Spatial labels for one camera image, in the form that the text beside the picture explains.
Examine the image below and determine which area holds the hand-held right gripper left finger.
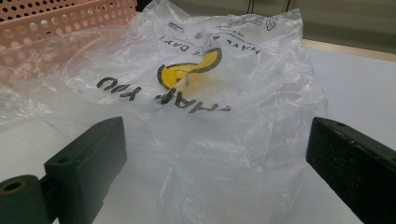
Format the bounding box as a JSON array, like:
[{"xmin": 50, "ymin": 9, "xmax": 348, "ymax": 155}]
[{"xmin": 44, "ymin": 116, "xmax": 128, "ymax": 224}]

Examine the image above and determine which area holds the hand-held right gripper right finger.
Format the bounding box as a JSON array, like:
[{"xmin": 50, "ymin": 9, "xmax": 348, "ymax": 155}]
[{"xmin": 305, "ymin": 117, "xmax": 396, "ymax": 224}]

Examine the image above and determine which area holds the clear printed plastic bag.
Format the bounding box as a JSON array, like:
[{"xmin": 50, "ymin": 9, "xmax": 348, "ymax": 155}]
[{"xmin": 0, "ymin": 0, "xmax": 329, "ymax": 224}]

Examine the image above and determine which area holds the pink perforated plastic basket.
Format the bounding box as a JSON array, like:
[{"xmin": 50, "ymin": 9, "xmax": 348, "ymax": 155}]
[{"xmin": 0, "ymin": 0, "xmax": 138, "ymax": 52}]

